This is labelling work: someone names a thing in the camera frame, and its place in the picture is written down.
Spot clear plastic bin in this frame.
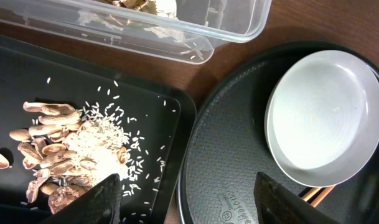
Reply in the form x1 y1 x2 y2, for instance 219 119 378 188
0 0 272 64

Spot wooden chopstick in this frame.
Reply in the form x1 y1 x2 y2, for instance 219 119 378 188
302 187 321 202
310 185 335 207

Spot round black tray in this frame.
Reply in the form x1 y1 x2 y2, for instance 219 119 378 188
177 41 379 223

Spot pale green plate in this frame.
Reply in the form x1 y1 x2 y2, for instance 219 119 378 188
264 50 379 187

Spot brown food wrapper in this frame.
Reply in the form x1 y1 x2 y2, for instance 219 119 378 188
95 0 156 14

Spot crumpled white tissue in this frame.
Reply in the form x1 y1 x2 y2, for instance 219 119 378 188
77 0 185 42

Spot rectangular black tray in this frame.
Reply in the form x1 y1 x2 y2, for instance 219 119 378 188
0 35 196 223

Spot food scraps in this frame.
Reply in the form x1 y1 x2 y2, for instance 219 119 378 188
0 101 139 213

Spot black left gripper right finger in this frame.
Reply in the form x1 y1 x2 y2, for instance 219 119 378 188
254 172 337 224

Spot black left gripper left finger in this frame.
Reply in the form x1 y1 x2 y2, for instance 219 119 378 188
41 174 122 224

